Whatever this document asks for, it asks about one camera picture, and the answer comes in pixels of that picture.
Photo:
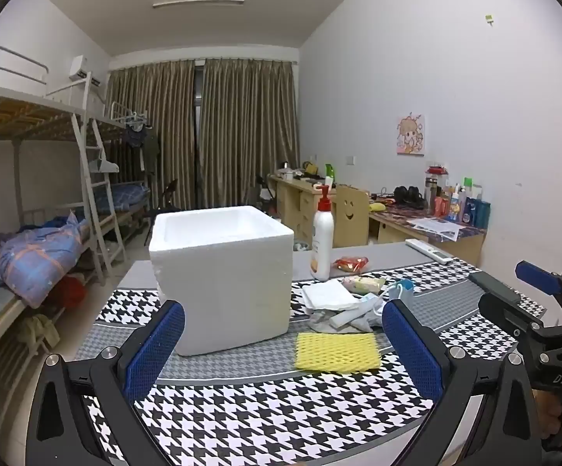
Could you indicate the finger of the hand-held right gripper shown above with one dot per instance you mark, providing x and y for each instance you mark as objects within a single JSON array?
[
  {"x": 497, "y": 287},
  {"x": 538, "y": 276}
]

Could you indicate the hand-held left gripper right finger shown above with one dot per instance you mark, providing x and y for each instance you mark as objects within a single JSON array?
[{"x": 412, "y": 354}]

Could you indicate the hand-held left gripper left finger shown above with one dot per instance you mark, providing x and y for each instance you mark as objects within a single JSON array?
[{"x": 154, "y": 349}]

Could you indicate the blue face mask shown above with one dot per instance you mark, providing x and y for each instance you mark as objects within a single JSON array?
[{"x": 402, "y": 287}]

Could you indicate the white foam strip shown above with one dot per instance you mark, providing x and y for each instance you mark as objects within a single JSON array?
[{"x": 353, "y": 315}]

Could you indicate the yellow foam net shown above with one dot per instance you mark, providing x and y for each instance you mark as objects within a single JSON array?
[{"x": 336, "y": 352}]

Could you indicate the green tissue pack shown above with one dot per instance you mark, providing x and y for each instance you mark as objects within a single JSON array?
[{"x": 363, "y": 284}]

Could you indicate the white foam box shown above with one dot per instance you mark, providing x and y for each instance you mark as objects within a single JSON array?
[{"x": 222, "y": 291}]

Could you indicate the grey cloth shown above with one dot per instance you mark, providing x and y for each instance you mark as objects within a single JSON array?
[{"x": 319, "y": 321}]

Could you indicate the white tissues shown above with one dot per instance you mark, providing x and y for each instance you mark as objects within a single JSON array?
[{"x": 327, "y": 293}]

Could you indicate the person's right hand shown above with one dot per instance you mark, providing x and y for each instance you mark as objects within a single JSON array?
[{"x": 550, "y": 412}]

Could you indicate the white remote control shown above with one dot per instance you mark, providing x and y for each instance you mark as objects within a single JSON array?
[{"x": 429, "y": 251}]

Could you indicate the row of toiletry bottles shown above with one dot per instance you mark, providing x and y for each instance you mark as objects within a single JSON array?
[{"x": 470, "y": 208}]

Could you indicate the printed papers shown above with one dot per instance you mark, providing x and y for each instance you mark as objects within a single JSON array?
[{"x": 433, "y": 227}]

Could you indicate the red bag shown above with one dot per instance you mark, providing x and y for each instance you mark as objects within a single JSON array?
[{"x": 69, "y": 291}]

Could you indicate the red snack packet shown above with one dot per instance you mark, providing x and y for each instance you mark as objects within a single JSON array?
[{"x": 351, "y": 264}]

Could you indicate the yellowish cloth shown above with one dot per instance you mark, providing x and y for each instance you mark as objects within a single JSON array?
[{"x": 38, "y": 332}]

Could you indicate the thermos with red lid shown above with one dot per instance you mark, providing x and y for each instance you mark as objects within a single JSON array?
[{"x": 433, "y": 182}]

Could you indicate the houndstooth tablecloth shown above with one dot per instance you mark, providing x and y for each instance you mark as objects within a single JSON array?
[{"x": 261, "y": 412}]

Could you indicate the black headphones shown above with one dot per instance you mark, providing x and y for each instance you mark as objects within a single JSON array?
[{"x": 409, "y": 196}]

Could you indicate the yellow item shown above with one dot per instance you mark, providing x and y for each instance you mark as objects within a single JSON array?
[{"x": 379, "y": 207}]

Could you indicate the white lotion bottle red pump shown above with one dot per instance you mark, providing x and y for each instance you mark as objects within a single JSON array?
[{"x": 322, "y": 242}]

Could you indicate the wooden chair with smiley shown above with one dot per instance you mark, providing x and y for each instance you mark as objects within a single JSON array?
[{"x": 351, "y": 216}]

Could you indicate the blue plaid blanket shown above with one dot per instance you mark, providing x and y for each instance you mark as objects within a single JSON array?
[{"x": 33, "y": 257}]

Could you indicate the black folding chair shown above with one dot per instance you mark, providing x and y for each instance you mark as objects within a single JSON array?
[{"x": 168, "y": 194}]

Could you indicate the blue mattress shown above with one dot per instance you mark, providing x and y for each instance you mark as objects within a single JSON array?
[{"x": 123, "y": 196}]

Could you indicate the white bunk bed ladder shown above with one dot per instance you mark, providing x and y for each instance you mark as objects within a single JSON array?
[{"x": 97, "y": 194}]

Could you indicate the wooden desk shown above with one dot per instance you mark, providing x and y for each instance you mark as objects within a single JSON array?
[{"x": 295, "y": 204}]

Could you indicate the hanging dark clothes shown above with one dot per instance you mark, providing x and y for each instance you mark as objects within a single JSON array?
[{"x": 142, "y": 148}]

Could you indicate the brown curtain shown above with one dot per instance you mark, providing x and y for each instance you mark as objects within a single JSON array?
[
  {"x": 154, "y": 131},
  {"x": 247, "y": 131}
]

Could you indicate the white metal bunk bed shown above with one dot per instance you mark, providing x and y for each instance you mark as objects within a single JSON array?
[
  {"x": 115, "y": 126},
  {"x": 18, "y": 116}
]

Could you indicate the white air conditioner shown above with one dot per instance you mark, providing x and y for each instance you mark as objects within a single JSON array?
[{"x": 81, "y": 69}]

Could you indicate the ceiling light tube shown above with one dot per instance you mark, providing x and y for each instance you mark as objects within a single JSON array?
[{"x": 197, "y": 4}]

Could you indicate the cartoon wall poster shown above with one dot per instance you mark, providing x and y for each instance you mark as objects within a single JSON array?
[{"x": 411, "y": 133}]

